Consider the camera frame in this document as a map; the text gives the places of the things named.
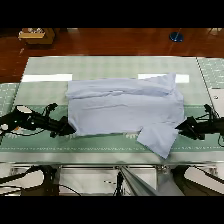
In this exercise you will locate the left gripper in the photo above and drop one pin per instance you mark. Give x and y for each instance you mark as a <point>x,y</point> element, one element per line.
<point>60,127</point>

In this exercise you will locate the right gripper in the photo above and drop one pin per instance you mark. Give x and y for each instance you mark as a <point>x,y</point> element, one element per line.
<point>190,127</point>

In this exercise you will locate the light blue shirt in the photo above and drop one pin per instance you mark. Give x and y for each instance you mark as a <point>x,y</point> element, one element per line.
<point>126,106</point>

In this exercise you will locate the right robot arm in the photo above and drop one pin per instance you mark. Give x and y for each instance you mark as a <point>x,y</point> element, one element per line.
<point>213,124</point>

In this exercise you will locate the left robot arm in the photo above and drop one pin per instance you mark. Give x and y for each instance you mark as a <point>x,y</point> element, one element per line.
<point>23,119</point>

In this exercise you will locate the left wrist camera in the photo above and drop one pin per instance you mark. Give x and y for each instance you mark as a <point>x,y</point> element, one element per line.
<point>50,108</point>

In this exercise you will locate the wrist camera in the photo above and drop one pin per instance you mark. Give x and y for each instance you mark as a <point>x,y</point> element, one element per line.
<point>209,111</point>
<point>50,108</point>

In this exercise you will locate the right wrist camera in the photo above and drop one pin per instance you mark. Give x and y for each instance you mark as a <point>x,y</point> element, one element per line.
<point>209,111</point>

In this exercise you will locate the silver frame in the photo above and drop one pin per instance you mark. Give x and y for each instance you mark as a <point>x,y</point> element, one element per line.
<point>133,176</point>

